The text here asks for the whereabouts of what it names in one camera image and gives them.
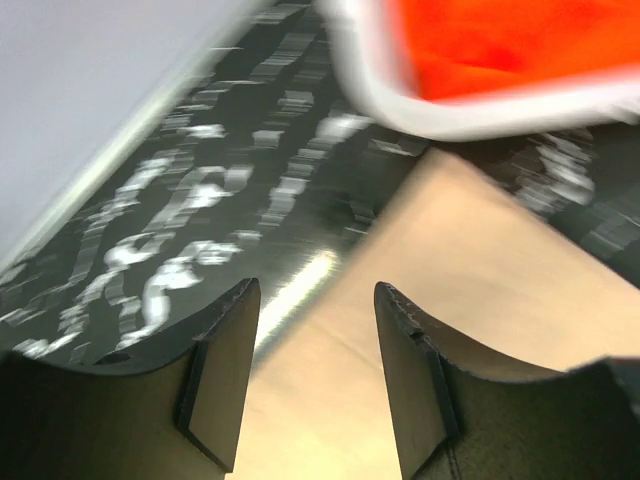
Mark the beige t shirt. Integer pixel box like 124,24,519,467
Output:
233,152,639,479

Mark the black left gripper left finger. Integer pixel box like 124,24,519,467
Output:
1,278,261,479

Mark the orange t shirt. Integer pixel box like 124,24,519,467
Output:
389,1,639,101

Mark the white plastic laundry basket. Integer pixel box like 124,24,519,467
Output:
316,1,639,142

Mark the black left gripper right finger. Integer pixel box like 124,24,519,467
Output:
374,282,639,479

